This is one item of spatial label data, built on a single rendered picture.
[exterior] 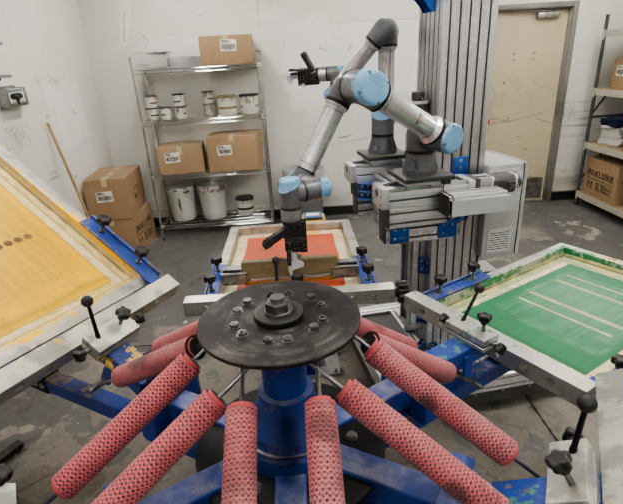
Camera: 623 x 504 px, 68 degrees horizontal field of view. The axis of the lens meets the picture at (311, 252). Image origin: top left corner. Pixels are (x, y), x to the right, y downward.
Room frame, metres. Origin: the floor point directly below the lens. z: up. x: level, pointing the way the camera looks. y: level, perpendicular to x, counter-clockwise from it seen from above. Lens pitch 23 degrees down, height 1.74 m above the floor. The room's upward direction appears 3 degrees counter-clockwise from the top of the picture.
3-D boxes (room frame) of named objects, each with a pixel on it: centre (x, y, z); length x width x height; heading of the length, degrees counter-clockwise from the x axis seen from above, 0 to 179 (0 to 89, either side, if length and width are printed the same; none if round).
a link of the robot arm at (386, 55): (2.60, -0.45, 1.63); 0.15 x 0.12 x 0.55; 164
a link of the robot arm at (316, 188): (1.64, -0.02, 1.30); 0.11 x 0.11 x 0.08; 25
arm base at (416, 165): (1.99, -0.49, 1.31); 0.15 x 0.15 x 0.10
